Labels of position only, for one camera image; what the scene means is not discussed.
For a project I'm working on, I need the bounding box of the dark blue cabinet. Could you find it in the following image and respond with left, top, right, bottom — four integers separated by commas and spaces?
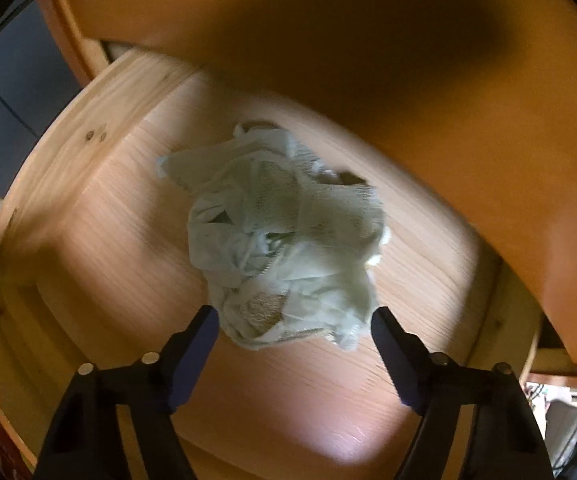
0, 0, 86, 186

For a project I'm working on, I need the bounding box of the beige lace underwear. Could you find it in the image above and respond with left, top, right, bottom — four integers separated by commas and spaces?
156, 121, 392, 352

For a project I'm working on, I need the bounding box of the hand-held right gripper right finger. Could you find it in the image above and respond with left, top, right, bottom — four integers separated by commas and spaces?
370, 306, 554, 480

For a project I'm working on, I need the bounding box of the wooden nightstand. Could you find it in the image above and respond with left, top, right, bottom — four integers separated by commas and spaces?
33, 0, 577, 391

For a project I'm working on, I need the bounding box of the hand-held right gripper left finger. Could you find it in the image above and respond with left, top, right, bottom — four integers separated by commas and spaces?
36, 305, 219, 480

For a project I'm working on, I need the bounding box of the wooden deep drawer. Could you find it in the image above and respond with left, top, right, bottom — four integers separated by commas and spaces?
0, 47, 544, 480

